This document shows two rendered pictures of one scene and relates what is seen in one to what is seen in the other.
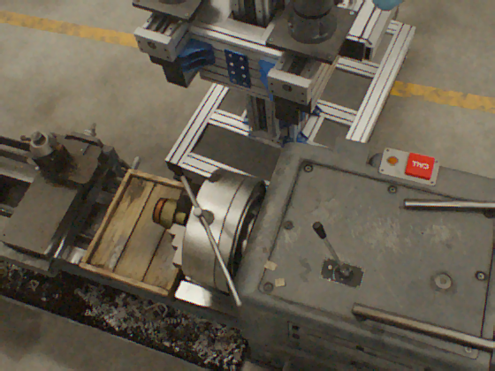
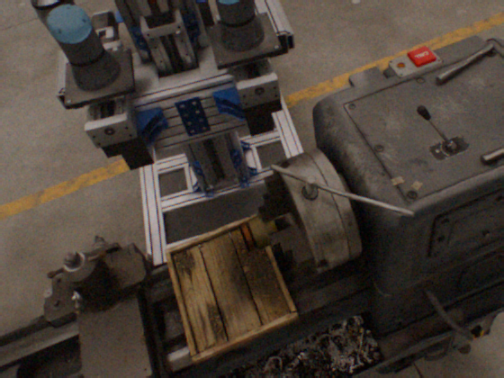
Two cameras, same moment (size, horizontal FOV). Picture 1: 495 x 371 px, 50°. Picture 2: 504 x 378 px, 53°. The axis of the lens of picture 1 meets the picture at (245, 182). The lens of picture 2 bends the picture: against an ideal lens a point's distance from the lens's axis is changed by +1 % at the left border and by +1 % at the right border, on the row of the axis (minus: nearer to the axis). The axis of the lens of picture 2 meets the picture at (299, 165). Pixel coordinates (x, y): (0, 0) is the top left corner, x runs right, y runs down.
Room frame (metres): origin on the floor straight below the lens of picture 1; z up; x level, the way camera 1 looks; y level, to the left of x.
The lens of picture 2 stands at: (0.09, 0.59, 2.21)
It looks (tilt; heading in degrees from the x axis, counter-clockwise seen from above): 52 degrees down; 317
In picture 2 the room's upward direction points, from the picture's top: 10 degrees counter-clockwise
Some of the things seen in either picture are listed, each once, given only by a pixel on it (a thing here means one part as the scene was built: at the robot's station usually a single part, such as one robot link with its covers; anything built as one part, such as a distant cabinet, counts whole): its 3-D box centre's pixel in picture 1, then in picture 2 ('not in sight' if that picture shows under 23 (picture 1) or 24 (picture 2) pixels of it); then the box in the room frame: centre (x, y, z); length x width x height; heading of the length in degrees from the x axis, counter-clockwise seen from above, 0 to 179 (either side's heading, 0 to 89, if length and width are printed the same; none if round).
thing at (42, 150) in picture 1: (41, 142); (76, 265); (0.97, 0.57, 1.13); 0.08 x 0.08 x 0.03
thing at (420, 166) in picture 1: (419, 166); (421, 57); (0.59, -0.42, 1.26); 0.06 x 0.06 x 0.02; 61
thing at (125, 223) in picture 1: (148, 230); (229, 283); (0.75, 0.33, 0.89); 0.36 x 0.30 x 0.04; 151
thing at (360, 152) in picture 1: (349, 155); (368, 83); (0.67, -0.27, 1.24); 0.09 x 0.08 x 0.03; 61
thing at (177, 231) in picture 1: (185, 251); (297, 249); (0.57, 0.19, 1.08); 0.12 x 0.11 x 0.05; 151
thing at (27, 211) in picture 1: (56, 190); (110, 315); (0.92, 0.60, 0.95); 0.43 x 0.17 x 0.05; 151
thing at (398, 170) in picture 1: (407, 170); (414, 67); (0.60, -0.40, 1.23); 0.13 x 0.08 x 0.05; 61
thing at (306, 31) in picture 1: (312, 14); (239, 25); (1.20, -0.29, 1.21); 0.15 x 0.15 x 0.10
